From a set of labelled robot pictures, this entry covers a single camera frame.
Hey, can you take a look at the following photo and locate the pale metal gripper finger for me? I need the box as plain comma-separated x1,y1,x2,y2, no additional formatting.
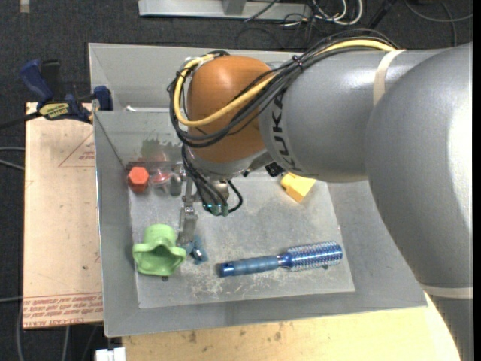
177,205,190,247
188,205,199,248

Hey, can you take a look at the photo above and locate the small blue-grey clip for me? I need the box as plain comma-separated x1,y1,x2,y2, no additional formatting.
186,234,209,265

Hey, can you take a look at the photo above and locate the green flower-shaped cup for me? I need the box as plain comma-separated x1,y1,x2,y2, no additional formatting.
132,223,188,277

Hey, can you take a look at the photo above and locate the red and clear spinning top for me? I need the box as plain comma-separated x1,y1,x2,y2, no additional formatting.
150,170,173,192

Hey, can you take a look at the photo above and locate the grey metal bin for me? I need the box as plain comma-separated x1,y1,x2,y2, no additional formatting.
88,42,429,338

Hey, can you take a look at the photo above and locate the red hexagonal block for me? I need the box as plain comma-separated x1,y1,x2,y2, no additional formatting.
126,166,149,194

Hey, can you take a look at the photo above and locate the yellow plastic block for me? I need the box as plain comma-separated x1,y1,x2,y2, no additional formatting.
280,172,318,204

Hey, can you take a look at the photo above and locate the blue hairbrush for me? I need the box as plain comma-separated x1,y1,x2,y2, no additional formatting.
216,240,344,279

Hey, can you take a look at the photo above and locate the brown cardboard board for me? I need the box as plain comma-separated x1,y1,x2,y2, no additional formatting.
22,102,104,330

